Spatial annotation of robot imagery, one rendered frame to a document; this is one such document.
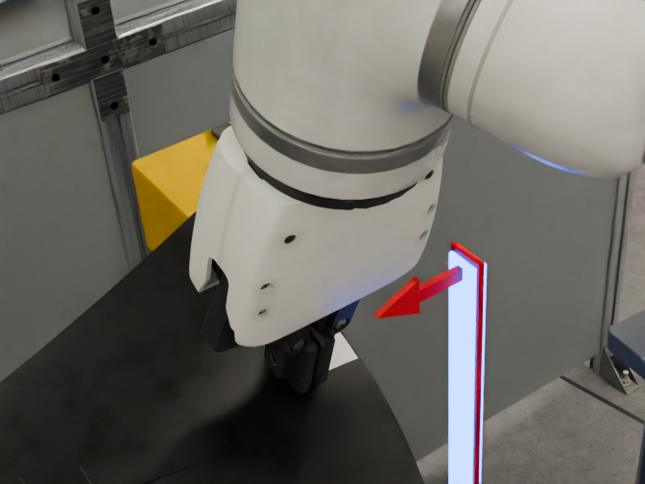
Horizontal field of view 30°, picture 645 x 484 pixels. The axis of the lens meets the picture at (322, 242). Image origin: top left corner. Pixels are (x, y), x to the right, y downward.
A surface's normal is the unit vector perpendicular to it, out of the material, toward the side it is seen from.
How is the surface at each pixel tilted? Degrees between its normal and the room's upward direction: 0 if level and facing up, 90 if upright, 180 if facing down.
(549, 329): 90
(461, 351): 90
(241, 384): 15
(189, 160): 0
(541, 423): 0
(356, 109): 106
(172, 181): 0
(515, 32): 64
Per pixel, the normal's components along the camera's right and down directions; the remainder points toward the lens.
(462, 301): -0.82, 0.39
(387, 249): 0.61, 0.69
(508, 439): -0.07, -0.79
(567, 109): -0.41, 0.53
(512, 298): 0.57, 0.48
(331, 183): -0.07, 0.78
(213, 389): 0.06, -0.65
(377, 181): 0.26, 0.78
